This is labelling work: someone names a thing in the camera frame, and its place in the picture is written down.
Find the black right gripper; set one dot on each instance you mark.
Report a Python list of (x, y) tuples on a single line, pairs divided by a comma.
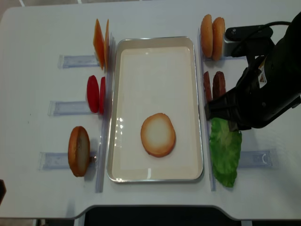
[(259, 97)]

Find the green lettuce leaf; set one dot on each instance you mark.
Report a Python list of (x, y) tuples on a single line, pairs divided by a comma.
[(225, 147)]

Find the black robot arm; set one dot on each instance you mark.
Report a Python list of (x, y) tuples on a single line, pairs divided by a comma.
[(286, 57)]

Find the front brown meat patty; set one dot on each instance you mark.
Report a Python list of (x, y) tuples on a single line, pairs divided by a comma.
[(207, 87)]

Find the brown meat patty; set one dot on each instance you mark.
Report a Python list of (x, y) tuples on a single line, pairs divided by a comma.
[(207, 87), (218, 85)]

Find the rear brown meat patty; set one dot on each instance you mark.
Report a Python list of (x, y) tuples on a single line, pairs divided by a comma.
[(218, 85)]

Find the flat bread slice on tray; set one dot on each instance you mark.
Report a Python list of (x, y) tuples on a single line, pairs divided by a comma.
[(158, 135)]

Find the front red tomato slice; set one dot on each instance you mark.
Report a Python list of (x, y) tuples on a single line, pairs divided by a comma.
[(102, 95)]

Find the red tomato slice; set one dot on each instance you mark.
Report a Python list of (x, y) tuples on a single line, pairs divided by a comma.
[(102, 95), (93, 94)]

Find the rear red tomato slice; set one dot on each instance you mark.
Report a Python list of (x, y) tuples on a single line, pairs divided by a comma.
[(93, 94)]

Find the front orange cheese slice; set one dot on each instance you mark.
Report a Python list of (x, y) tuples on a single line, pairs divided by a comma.
[(106, 46)]

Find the orange cheese slice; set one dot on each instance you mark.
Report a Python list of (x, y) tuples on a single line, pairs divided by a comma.
[(106, 46), (98, 42)]

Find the rear orange cheese slice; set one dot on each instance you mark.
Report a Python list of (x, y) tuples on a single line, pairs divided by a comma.
[(98, 42)]

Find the upright bread slice left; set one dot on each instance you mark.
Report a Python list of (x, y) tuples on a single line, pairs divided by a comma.
[(79, 151)]

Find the white rectangular tray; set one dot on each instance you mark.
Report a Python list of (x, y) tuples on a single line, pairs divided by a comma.
[(155, 75)]

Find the sesame bun top slice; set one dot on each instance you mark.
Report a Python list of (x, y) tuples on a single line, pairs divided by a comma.
[(206, 36)]

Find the left clear acrylic rack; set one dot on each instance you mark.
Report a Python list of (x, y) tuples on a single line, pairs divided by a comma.
[(58, 161)]

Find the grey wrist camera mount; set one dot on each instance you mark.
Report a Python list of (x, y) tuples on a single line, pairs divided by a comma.
[(247, 40)]

